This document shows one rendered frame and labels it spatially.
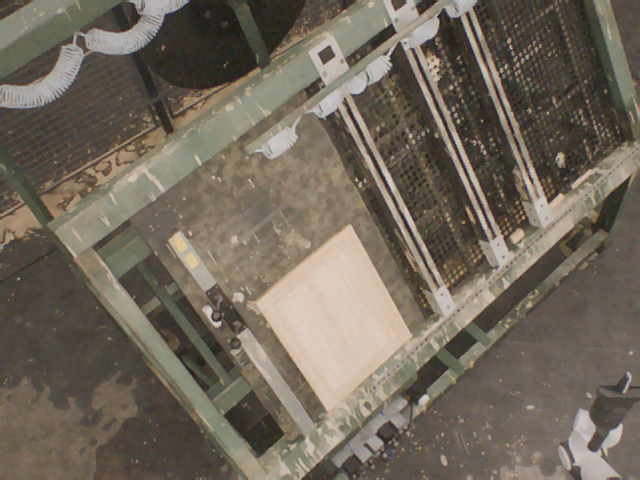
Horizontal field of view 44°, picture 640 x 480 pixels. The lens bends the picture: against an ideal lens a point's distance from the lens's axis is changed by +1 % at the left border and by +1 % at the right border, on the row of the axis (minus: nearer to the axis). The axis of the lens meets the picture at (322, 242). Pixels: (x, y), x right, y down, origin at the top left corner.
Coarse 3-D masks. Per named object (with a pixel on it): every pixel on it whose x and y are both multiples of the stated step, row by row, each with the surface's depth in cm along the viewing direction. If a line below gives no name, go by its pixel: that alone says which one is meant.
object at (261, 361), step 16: (192, 272) 249; (208, 272) 252; (208, 288) 253; (240, 336) 264; (256, 352) 268; (272, 368) 273; (272, 384) 275; (288, 400) 280; (304, 416) 286; (304, 432) 287
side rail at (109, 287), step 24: (96, 264) 231; (96, 288) 244; (120, 288) 237; (120, 312) 239; (144, 336) 245; (168, 360) 251; (192, 384) 258; (192, 408) 271; (216, 408) 265; (216, 432) 267; (240, 456) 274
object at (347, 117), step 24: (336, 48) 248; (336, 72) 250; (360, 72) 240; (336, 120) 266; (360, 120) 263; (360, 144) 266; (360, 168) 276; (384, 168) 273; (384, 192) 276; (408, 216) 284; (408, 240) 286; (432, 264) 295; (432, 288) 298
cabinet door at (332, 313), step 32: (320, 256) 275; (352, 256) 282; (288, 288) 271; (320, 288) 279; (352, 288) 286; (384, 288) 293; (288, 320) 275; (320, 320) 282; (352, 320) 289; (384, 320) 297; (288, 352) 279; (320, 352) 285; (352, 352) 293; (384, 352) 300; (320, 384) 288; (352, 384) 296
